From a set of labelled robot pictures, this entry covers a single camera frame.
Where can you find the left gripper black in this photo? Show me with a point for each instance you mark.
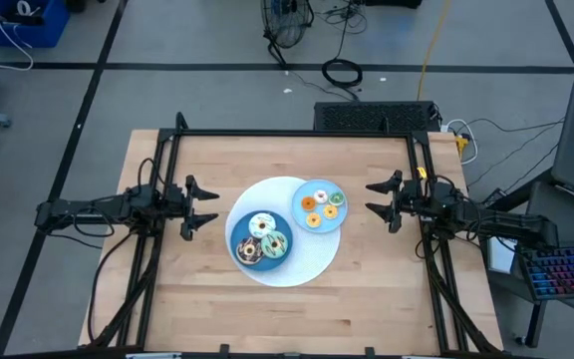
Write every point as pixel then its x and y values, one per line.
pixel 187 207

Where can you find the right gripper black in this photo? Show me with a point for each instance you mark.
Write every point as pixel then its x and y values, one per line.
pixel 416 199

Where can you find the large white frosted donut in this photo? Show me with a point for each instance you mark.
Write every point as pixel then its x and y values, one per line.
pixel 255 222

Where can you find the small green donut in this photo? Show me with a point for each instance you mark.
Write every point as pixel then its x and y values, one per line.
pixel 333 199

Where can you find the large chocolate frosted donut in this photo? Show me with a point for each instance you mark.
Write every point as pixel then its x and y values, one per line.
pixel 242 254

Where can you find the small yellow donut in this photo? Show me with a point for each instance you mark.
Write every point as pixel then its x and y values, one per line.
pixel 310 221
pixel 327 213

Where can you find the small white donut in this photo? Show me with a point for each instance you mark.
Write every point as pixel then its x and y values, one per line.
pixel 317 197

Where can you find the small orange donut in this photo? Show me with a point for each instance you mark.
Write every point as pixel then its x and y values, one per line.
pixel 304 204

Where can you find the large mint frosted donut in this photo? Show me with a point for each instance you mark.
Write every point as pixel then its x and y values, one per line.
pixel 281 245

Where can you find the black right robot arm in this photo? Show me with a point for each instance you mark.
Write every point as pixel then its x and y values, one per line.
pixel 496 222

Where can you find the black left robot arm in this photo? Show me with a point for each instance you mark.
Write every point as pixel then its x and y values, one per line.
pixel 97 212

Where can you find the dark blue plate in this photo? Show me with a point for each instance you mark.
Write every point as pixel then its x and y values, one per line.
pixel 239 227

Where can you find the small yellow tag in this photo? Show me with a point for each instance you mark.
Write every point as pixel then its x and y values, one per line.
pixel 421 173

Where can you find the light blue plate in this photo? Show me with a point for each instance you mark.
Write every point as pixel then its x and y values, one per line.
pixel 334 224

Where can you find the black computer case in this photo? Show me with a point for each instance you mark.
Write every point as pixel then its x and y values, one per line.
pixel 374 117

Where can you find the black table clamp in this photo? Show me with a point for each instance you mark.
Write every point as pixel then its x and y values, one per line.
pixel 181 122
pixel 224 351
pixel 370 352

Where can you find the yellow power plug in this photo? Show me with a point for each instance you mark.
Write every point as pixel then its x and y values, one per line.
pixel 461 144

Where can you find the large white round plate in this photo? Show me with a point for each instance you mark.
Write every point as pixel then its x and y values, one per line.
pixel 312 259

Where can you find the white paper sheet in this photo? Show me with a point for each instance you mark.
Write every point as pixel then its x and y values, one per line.
pixel 501 254

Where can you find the backlit keyboard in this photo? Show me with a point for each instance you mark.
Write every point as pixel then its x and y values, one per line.
pixel 566 269

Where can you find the black floor fan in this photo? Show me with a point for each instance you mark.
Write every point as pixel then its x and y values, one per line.
pixel 287 22

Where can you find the blue storage bin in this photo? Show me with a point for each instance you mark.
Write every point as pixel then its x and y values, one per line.
pixel 43 30

